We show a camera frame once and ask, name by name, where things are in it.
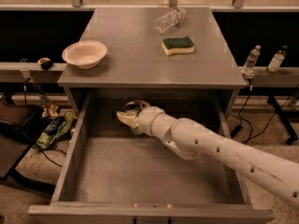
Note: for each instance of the clear water bottle on rail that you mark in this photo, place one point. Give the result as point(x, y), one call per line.
point(254, 54)

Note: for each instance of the grey cabinet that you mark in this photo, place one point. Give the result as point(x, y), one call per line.
point(135, 58)

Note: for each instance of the black stand leg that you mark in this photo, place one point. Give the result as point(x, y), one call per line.
point(293, 136)

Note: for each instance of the green and yellow sponge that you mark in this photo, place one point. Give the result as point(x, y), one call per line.
point(177, 45)

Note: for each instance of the crushed clear plastic bottle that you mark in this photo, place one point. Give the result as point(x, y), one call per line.
point(169, 20)

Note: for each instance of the green soda can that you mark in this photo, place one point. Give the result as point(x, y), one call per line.
point(133, 106)

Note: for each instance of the green snack bag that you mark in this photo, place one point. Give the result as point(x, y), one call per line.
point(55, 131)

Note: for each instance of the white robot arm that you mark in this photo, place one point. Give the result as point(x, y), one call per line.
point(188, 138)

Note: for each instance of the white bowl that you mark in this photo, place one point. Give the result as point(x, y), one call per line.
point(85, 54)

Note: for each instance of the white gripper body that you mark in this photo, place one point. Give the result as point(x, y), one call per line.
point(147, 117)

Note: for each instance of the open grey top drawer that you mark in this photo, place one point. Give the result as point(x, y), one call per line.
point(113, 177)

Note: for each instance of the yellow black tape measure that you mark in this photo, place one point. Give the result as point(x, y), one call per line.
point(45, 63)

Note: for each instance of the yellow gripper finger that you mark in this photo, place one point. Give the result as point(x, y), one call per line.
point(128, 118)
point(143, 104)

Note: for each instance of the crumpled snack wrapper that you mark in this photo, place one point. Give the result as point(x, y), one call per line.
point(50, 111)

